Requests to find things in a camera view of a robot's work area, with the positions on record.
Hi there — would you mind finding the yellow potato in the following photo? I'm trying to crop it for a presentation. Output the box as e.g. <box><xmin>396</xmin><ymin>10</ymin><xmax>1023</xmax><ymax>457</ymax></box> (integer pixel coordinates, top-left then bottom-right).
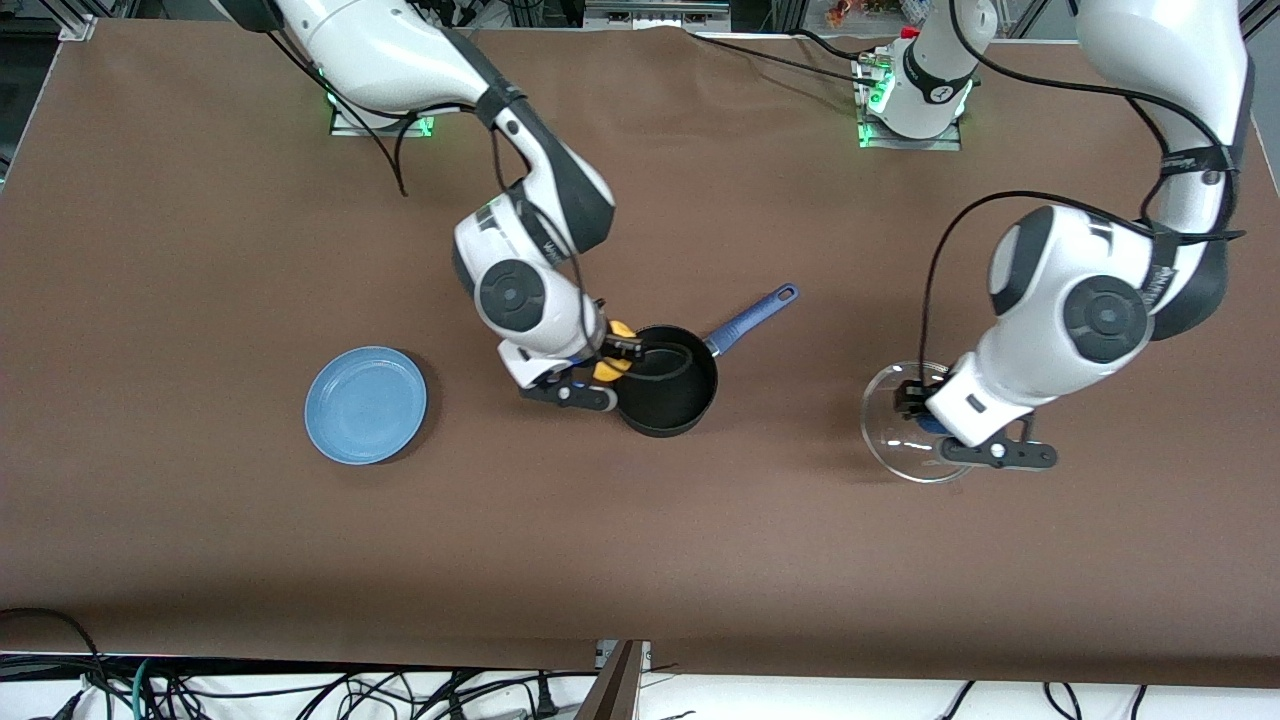
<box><xmin>592</xmin><ymin>319</ymin><xmax>638</xmax><ymax>384</ymax></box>

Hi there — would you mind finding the glass lid with blue knob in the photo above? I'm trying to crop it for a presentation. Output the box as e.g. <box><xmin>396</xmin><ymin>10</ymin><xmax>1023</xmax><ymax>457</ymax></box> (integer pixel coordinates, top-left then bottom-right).
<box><xmin>861</xmin><ymin>361</ymin><xmax>978</xmax><ymax>485</ymax></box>

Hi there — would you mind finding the brown table cover sheet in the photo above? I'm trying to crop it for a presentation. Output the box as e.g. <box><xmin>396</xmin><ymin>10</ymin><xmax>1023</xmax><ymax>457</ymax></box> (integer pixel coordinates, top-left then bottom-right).
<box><xmin>0</xmin><ymin>18</ymin><xmax>1280</xmax><ymax>689</ymax></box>

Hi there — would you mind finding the blue round plate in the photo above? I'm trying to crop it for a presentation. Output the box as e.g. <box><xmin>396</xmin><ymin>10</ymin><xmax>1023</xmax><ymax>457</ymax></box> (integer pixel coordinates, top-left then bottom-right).
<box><xmin>304</xmin><ymin>346</ymin><xmax>429</xmax><ymax>466</ymax></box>

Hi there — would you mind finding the black pot with blue handle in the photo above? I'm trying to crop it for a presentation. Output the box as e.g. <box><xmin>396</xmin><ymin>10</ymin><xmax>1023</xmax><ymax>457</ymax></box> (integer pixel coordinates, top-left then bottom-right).
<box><xmin>610</xmin><ymin>283</ymin><xmax>801</xmax><ymax>439</ymax></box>

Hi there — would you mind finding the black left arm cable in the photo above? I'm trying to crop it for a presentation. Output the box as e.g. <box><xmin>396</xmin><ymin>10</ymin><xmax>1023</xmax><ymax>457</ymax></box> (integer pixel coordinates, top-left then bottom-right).
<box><xmin>920</xmin><ymin>0</ymin><xmax>1247</xmax><ymax>387</ymax></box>

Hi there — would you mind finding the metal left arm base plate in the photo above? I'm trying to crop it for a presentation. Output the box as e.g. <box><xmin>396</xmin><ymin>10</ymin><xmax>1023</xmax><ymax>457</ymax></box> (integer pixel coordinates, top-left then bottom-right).
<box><xmin>855</xmin><ymin>50</ymin><xmax>964</xmax><ymax>152</ymax></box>

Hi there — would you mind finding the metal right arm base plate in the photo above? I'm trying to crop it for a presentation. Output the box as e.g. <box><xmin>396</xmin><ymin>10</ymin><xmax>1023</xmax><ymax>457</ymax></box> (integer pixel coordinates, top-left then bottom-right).
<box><xmin>328</xmin><ymin>90</ymin><xmax>437</xmax><ymax>138</ymax></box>

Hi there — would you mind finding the aluminium frame profile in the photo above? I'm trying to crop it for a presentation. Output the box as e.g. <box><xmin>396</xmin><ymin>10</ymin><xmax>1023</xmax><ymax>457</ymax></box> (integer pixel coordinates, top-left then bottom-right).
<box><xmin>572</xmin><ymin>640</ymin><xmax>653</xmax><ymax>720</ymax></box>

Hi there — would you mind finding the black cable on table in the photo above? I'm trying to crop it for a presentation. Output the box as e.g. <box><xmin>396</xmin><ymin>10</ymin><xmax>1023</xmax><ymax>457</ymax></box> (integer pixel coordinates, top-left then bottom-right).
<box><xmin>688</xmin><ymin>28</ymin><xmax>883</xmax><ymax>87</ymax></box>

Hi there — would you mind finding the black looped floor cable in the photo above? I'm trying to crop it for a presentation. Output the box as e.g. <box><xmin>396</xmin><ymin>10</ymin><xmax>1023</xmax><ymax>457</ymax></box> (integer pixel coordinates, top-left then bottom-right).
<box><xmin>0</xmin><ymin>607</ymin><xmax>106</xmax><ymax>720</ymax></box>

